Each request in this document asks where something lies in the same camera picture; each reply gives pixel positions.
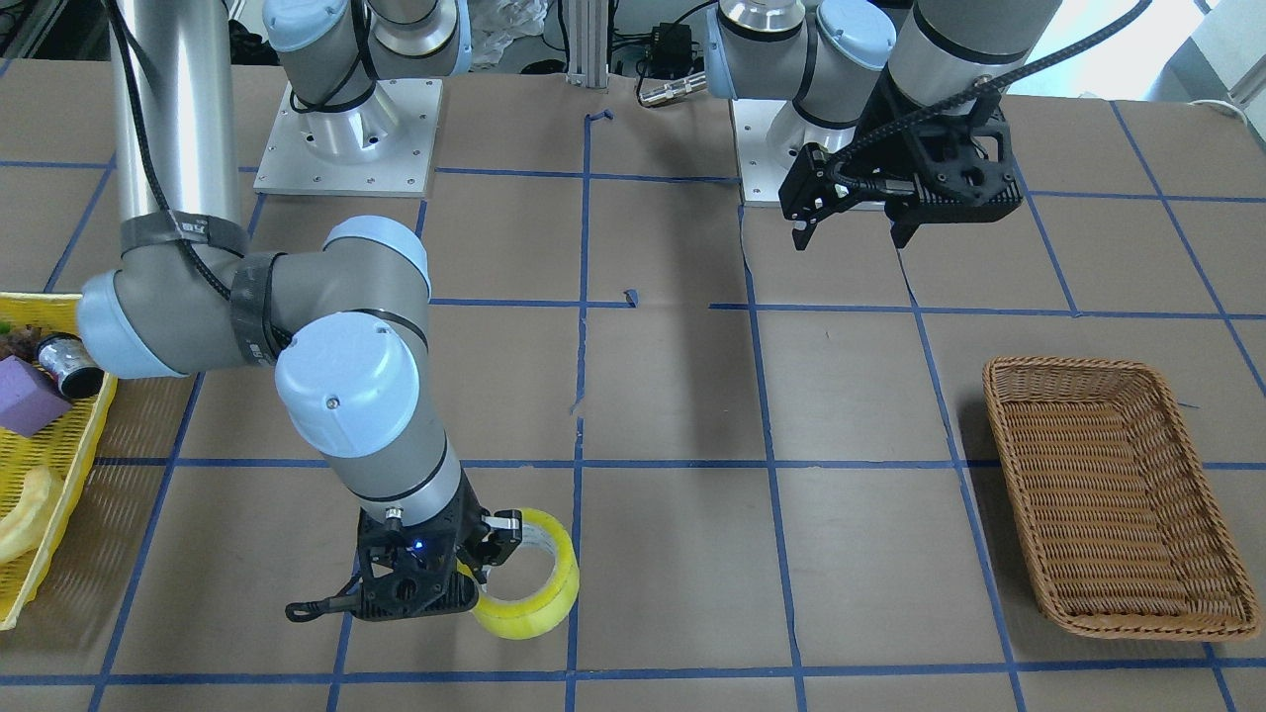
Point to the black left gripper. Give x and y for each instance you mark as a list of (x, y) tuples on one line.
[(883, 148)]

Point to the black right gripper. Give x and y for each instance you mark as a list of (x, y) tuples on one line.
[(472, 539)]

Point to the yellow tape roll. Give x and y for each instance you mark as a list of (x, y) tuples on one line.
[(544, 609)]

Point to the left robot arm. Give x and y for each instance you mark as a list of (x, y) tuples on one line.
[(826, 56)]

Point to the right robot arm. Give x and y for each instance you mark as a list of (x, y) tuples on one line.
[(344, 329)]

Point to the silver metal connector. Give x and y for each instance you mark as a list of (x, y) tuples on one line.
[(671, 91)]

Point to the black power adapter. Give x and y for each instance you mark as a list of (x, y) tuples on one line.
[(670, 53)]

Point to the brown wicker basket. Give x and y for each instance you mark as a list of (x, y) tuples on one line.
[(1122, 535)]

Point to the small silver black can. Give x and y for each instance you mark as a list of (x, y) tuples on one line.
[(65, 358)]

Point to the pale yellow banana toy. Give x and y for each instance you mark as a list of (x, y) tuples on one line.
[(23, 527)]

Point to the purple foam block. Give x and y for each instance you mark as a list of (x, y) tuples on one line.
[(30, 401)]

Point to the dark brown item in basket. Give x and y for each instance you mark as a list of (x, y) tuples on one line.
[(20, 342)]

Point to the camera mount black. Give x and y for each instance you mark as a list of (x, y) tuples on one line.
[(964, 167), (403, 571)]

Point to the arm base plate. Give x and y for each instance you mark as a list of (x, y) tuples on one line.
[(767, 136), (381, 149)]

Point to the aluminium frame post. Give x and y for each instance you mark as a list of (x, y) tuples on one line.
[(588, 25)]

